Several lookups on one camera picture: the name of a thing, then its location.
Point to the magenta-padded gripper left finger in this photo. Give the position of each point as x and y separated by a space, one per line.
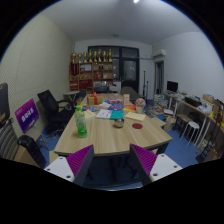
58 166

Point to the white round stool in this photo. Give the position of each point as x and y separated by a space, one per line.
192 125

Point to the pink flowers in white pot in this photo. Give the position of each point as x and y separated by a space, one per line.
140 102

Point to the multicolour printed book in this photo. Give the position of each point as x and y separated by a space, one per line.
90 108

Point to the blue printed book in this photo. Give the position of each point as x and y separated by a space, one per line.
115 107

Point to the brown wooden stool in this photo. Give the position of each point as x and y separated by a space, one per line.
183 117

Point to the grey-brown armchair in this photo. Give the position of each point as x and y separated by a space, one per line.
129 91

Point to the brown standing card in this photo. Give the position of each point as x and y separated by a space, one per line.
126 99

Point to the purple sign board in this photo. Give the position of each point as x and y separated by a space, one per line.
26 115

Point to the black office chair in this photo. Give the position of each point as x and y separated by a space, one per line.
50 106

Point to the black computer monitor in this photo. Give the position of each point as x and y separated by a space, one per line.
172 86

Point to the flat round red coaster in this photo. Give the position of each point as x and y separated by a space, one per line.
137 126

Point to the white booklet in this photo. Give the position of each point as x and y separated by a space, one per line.
104 114

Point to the black tripod stand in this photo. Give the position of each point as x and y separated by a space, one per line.
144 83

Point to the white wall air conditioner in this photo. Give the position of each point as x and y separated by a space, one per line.
159 52

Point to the beige paper bag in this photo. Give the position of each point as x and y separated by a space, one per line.
170 124

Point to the black framed board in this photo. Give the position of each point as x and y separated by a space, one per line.
3 100

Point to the small steel bowl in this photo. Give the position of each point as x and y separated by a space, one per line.
119 123

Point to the white paper sheets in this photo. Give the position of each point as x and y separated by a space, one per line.
104 105

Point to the pale yellow notepad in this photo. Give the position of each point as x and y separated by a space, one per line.
90 114

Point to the small round white table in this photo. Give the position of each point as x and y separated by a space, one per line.
71 93

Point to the wooden shelf unit with trophies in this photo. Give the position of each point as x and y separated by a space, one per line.
96 75

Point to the pink box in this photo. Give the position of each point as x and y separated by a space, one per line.
114 101

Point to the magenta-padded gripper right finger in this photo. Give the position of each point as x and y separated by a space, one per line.
163 165

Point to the small wooden side table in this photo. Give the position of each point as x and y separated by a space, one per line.
158 121

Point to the pale yellow envelope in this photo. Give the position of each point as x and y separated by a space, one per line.
135 116

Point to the black framed glass door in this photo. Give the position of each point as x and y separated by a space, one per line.
129 73

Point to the green tea drink bottle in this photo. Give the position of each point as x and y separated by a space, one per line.
81 125

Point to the cluttered wooden side desk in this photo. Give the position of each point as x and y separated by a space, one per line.
196 110

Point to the stack of books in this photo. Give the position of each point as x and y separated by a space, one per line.
161 103

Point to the orange printed book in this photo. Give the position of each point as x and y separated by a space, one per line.
129 108

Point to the black backpack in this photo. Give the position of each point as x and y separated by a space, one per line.
31 148

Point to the ceiling light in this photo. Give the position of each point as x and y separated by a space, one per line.
136 1

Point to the yellow gift box red ribbon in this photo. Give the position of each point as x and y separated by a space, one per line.
95 99

